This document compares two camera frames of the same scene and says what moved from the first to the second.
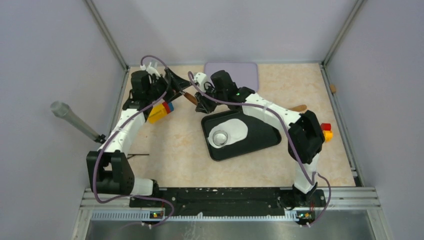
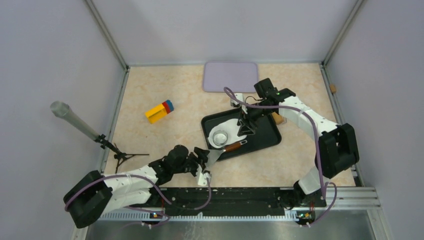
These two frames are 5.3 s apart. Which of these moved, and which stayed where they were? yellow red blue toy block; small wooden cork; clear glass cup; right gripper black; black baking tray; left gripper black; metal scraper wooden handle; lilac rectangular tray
Moved: metal scraper wooden handle; left gripper black; right gripper black
Stayed: lilac rectangular tray; small wooden cork; black baking tray; clear glass cup; yellow red blue toy block
